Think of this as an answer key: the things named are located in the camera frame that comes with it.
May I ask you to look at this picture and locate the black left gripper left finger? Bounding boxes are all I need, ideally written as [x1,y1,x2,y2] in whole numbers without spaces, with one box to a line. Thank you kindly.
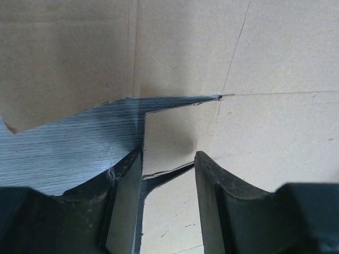
[1,149,142,253]

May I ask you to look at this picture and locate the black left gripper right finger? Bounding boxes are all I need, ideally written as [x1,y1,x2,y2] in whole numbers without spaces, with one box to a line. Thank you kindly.
[194,151,338,253]

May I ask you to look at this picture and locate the brown cardboard box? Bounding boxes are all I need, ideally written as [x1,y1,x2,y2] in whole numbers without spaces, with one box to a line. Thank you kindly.
[1,1,338,253]

